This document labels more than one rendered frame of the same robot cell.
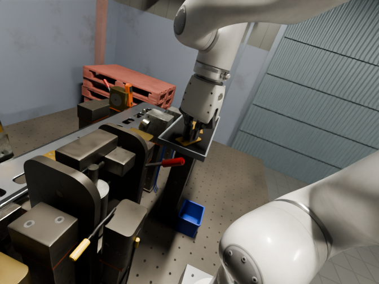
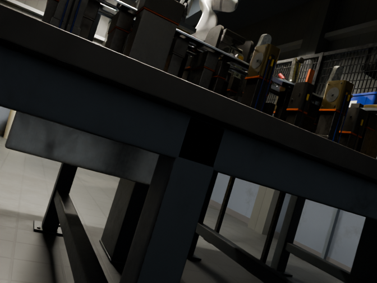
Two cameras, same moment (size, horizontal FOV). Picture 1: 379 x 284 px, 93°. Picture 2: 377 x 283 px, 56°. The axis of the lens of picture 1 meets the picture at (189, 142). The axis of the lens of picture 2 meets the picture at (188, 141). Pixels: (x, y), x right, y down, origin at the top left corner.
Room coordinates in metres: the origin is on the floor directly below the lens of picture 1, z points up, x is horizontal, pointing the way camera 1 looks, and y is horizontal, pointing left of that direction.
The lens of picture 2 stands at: (1.16, 1.49, 0.59)
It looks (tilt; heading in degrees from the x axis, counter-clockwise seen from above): 3 degrees up; 238
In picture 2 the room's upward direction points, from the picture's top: 17 degrees clockwise
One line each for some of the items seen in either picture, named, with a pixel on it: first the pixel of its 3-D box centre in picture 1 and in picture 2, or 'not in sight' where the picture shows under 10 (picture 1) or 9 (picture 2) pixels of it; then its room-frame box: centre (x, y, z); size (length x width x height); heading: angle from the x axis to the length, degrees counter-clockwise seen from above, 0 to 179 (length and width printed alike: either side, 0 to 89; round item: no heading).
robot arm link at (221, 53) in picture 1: (221, 33); not in sight; (0.46, 0.01, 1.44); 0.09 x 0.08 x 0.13; 132
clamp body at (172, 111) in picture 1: (171, 138); not in sight; (0.97, 0.11, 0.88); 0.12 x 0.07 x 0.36; 84
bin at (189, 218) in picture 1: (189, 217); not in sight; (0.56, -0.11, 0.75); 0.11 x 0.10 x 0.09; 174
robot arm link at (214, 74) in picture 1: (211, 72); not in sight; (0.46, 0.00, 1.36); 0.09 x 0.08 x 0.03; 59
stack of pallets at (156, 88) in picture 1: (130, 103); not in sight; (2.48, 1.01, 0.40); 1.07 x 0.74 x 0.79; 82
